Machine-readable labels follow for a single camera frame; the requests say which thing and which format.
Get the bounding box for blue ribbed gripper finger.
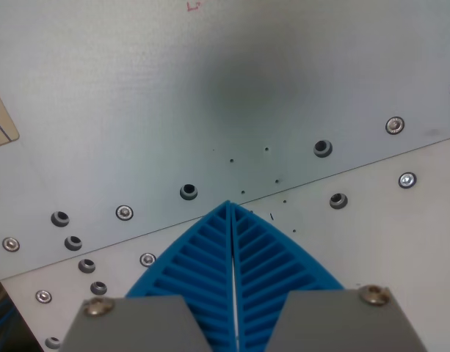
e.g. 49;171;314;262
61;199;236;352
229;200;417;352

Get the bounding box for blue cable bundle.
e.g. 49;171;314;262
0;293;20;352

